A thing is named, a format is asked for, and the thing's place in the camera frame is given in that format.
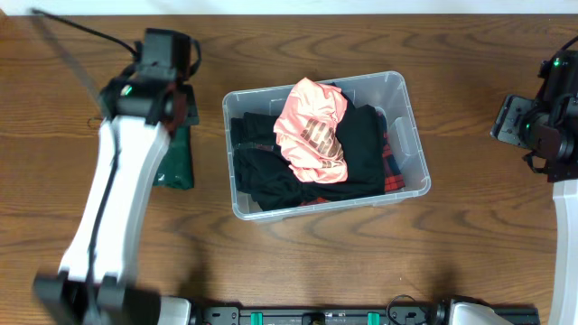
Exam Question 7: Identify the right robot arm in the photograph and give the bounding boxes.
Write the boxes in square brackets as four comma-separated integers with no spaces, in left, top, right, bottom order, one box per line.
[490,44,577,324]

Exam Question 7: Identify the black garment with tape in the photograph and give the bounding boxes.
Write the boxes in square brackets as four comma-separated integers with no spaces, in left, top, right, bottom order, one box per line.
[230,113,304,211]

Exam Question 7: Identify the dark green cloth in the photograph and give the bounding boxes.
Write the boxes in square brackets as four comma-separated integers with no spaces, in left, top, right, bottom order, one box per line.
[153,126,194,190]

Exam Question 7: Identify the red black plaid shirt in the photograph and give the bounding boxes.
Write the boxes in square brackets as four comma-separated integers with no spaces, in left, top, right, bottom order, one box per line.
[297,110,406,208]

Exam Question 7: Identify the pink garment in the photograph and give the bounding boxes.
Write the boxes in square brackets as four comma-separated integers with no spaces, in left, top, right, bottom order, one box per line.
[274,78,348,184]

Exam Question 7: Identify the black hooded garment large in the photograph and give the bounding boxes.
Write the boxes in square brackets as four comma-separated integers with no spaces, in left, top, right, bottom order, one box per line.
[302,94,386,205]

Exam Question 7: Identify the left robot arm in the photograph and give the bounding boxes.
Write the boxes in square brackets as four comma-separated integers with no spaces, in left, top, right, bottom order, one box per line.
[33,28,201,325]

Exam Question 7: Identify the clear plastic storage bin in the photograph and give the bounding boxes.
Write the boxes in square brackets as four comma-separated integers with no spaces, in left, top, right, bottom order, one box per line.
[222,71,432,222]

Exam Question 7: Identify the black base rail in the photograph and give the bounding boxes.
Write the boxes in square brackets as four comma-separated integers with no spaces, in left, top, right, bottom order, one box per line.
[188,294,541,325]

